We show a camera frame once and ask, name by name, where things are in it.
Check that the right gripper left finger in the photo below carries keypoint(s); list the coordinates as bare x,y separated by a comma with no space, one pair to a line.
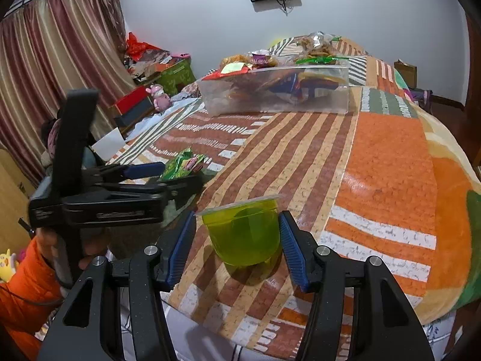
88,325

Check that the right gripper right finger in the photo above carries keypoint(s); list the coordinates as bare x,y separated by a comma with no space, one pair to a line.
384,326

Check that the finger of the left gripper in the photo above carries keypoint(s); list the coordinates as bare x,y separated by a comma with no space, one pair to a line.
124,172
173,188

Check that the green pea snack bag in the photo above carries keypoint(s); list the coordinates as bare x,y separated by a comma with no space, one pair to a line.
183,165

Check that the green jelly cup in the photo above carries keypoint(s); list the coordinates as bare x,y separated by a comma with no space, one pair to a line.
244,233

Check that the clear bag round chips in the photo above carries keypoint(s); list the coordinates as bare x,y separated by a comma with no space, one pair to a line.
317,49

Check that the red snack bag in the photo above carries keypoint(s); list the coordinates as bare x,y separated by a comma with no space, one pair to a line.
229,70

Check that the clear bag yellow crackers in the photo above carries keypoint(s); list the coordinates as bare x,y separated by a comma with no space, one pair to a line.
235,59

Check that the white paper sheet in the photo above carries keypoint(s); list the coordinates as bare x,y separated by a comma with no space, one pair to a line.
109,145

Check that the light blue pillow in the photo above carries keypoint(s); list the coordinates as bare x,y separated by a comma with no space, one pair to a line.
149,121

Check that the red flat box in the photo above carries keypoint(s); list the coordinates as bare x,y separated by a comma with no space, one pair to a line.
127,102

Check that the pink plush toy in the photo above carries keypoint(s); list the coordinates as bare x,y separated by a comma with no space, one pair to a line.
161,100

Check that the green gift box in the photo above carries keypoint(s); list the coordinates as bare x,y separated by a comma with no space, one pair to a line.
176,77

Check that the orange jacket sleeve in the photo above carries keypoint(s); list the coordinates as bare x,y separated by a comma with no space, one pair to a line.
27,300

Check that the striped curtain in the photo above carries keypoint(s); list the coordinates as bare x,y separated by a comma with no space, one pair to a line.
48,48

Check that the patchwork quilt bedspread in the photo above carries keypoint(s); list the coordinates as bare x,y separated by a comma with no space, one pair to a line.
386,179

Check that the clear plastic storage bin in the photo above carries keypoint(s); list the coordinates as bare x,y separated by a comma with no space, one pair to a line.
284,89

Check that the brown paper bag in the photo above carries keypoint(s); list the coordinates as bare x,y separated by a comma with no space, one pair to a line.
408,72

